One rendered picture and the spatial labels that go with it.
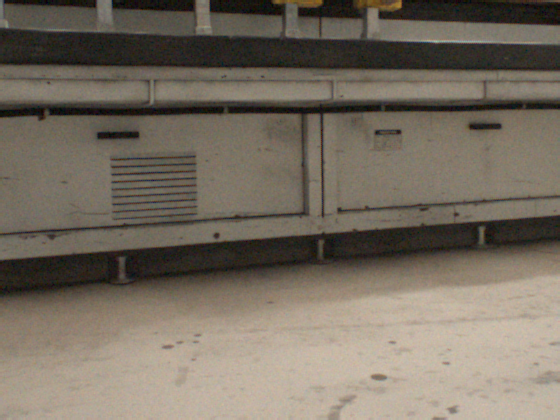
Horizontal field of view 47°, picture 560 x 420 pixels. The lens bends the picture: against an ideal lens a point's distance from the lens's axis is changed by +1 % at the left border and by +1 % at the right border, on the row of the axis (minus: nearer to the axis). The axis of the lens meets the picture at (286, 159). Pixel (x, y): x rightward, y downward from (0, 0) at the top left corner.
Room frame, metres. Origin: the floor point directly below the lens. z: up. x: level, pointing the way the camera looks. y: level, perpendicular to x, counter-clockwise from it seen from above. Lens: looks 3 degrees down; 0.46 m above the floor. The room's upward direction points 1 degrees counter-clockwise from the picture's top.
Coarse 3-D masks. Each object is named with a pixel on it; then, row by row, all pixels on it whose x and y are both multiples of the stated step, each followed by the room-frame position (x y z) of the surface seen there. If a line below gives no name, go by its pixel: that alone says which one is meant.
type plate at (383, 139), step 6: (378, 132) 2.15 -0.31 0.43; (384, 132) 2.15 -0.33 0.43; (390, 132) 2.16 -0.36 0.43; (396, 132) 2.17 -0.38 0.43; (402, 132) 2.18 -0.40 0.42; (378, 138) 2.15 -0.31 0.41; (384, 138) 2.15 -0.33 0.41; (390, 138) 2.16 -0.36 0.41; (396, 138) 2.17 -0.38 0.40; (402, 138) 2.18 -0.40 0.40; (378, 144) 2.15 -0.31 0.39; (384, 144) 2.15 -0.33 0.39; (390, 144) 2.16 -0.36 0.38; (396, 144) 2.17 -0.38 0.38; (402, 144) 2.18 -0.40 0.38; (378, 150) 2.15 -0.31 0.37; (384, 150) 2.15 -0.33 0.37; (390, 150) 2.16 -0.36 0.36
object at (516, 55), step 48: (0, 48) 1.52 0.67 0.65; (48, 48) 1.55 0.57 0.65; (96, 48) 1.59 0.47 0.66; (144, 48) 1.63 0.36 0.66; (192, 48) 1.67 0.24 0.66; (240, 48) 1.71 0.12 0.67; (288, 48) 1.75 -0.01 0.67; (336, 48) 1.80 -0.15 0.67; (384, 48) 1.85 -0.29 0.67; (432, 48) 1.90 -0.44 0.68; (480, 48) 1.96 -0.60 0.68; (528, 48) 2.02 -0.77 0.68
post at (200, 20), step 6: (198, 0) 1.70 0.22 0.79; (204, 0) 1.70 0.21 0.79; (198, 6) 1.70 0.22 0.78; (204, 6) 1.70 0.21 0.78; (198, 12) 1.70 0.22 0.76; (204, 12) 1.70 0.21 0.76; (198, 18) 1.70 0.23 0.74; (204, 18) 1.70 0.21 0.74; (198, 24) 1.70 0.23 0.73; (204, 24) 1.70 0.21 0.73
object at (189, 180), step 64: (64, 0) 1.79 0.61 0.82; (128, 0) 1.85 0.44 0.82; (192, 0) 1.92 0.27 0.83; (256, 0) 1.98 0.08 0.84; (448, 0) 2.20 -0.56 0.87; (0, 128) 1.77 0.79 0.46; (64, 128) 1.82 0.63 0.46; (128, 128) 1.88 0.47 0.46; (192, 128) 1.94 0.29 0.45; (256, 128) 2.01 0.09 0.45; (320, 128) 2.04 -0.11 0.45; (384, 128) 2.16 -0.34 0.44; (448, 128) 2.24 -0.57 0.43; (512, 128) 2.33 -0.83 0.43; (0, 192) 1.77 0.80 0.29; (64, 192) 1.82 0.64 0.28; (128, 192) 1.87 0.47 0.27; (192, 192) 1.94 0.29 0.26; (256, 192) 2.01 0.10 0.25; (320, 192) 2.04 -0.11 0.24; (384, 192) 2.16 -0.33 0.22; (448, 192) 2.24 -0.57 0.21; (512, 192) 2.33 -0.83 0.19; (0, 256) 1.73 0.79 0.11; (64, 256) 1.81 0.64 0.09; (128, 256) 1.91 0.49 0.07; (192, 256) 1.93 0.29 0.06; (256, 256) 2.00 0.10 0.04
